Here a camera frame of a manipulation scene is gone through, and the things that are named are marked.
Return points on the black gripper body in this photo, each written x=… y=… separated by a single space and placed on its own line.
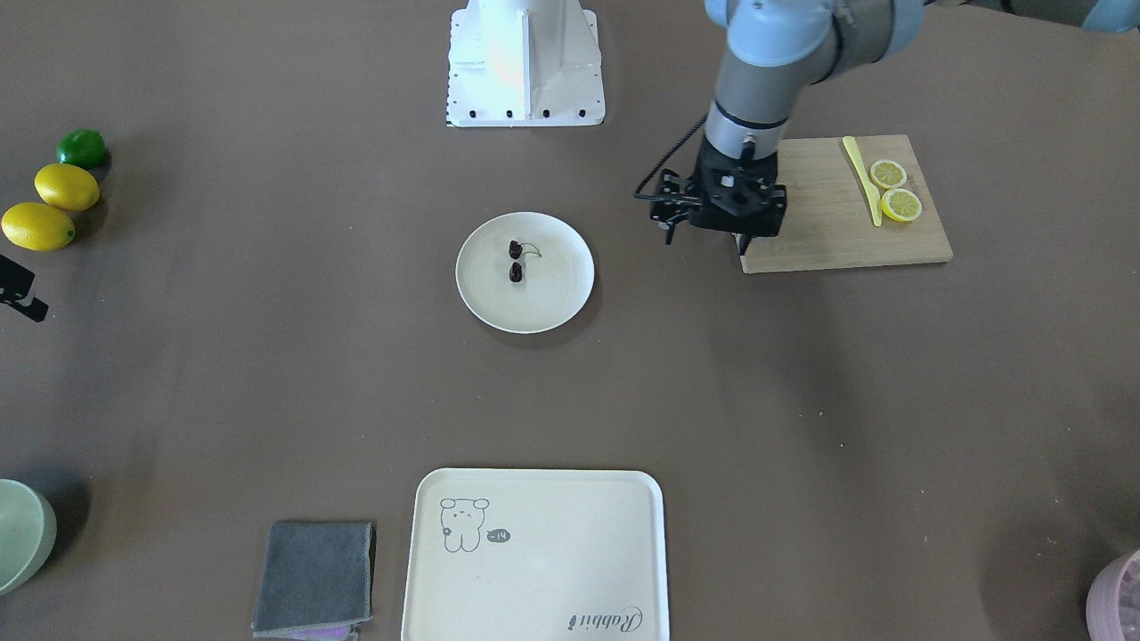
x=669 y=197

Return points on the green bowl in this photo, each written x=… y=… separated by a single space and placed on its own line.
x=28 y=531

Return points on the yellow plastic knife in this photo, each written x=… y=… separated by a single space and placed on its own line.
x=860 y=167

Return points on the yellow lemon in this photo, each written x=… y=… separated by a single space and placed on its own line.
x=66 y=186
x=38 y=227

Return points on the yellow lemon middle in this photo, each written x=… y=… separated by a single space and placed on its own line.
x=66 y=186

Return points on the pink bowl with ice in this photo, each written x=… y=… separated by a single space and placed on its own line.
x=1112 y=608

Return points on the yellow lemon outer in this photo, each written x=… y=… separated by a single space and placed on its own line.
x=38 y=227

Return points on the lemon slice near board edge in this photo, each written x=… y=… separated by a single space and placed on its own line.
x=888 y=174

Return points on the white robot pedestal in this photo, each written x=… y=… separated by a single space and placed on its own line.
x=524 y=63

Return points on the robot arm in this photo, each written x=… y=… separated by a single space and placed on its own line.
x=774 y=49

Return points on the wooden cutting board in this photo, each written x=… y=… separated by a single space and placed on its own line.
x=827 y=223

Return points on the grey folded cloth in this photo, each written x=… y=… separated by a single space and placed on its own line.
x=316 y=581

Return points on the green lime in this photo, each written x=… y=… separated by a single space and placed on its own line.
x=83 y=147

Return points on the cream round plate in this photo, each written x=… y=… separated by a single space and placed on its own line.
x=555 y=287

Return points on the cream rabbit tray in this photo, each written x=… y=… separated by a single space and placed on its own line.
x=537 y=554

